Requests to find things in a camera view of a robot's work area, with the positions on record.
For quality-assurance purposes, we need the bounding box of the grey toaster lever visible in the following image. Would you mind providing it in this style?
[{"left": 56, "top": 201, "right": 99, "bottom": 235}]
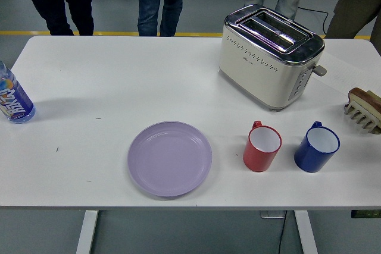
[{"left": 309, "top": 64, "right": 327, "bottom": 77}]

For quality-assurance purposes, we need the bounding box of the bread slice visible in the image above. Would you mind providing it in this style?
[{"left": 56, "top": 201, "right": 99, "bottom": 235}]
[{"left": 347, "top": 87, "right": 381, "bottom": 124}]

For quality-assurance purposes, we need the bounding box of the purple round plate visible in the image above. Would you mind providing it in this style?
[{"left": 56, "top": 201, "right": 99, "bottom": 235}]
[{"left": 127, "top": 121, "right": 213, "bottom": 198}]

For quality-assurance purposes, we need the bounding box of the cream and chrome toaster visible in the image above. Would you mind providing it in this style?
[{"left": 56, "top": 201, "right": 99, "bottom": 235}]
[{"left": 218, "top": 4, "right": 326, "bottom": 113}]

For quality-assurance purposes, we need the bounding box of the red enamel mug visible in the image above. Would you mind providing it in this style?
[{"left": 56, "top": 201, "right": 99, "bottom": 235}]
[{"left": 242, "top": 120, "right": 283, "bottom": 173}]

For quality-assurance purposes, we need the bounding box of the blue enamel mug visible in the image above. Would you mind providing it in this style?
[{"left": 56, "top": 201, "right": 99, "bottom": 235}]
[{"left": 293, "top": 121, "right": 341, "bottom": 174}]

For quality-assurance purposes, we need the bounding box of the white table leg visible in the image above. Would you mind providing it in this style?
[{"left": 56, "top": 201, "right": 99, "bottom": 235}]
[
  {"left": 76, "top": 209, "right": 99, "bottom": 254},
  {"left": 294, "top": 209, "right": 318, "bottom": 254}
]

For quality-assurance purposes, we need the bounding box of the metal toast rack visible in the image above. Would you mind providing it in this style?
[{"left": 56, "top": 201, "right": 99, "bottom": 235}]
[{"left": 344, "top": 98, "right": 381, "bottom": 134}]

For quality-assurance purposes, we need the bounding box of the blue label water bottle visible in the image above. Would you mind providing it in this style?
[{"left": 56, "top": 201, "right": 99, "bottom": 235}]
[{"left": 0, "top": 59, "right": 37, "bottom": 125}]

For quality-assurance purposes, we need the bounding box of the black table control panel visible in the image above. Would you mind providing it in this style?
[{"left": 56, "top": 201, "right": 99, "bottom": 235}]
[{"left": 351, "top": 209, "right": 381, "bottom": 219}]

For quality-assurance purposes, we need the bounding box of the grey table bracket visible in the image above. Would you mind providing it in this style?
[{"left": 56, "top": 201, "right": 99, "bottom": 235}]
[{"left": 260, "top": 211, "right": 287, "bottom": 219}]

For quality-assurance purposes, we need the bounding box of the black cable under table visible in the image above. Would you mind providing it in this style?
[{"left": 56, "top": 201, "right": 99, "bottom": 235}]
[{"left": 276, "top": 211, "right": 287, "bottom": 254}]

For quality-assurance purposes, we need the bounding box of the black floor cable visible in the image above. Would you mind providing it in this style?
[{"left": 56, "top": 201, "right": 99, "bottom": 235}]
[{"left": 297, "top": 5, "right": 330, "bottom": 33}]

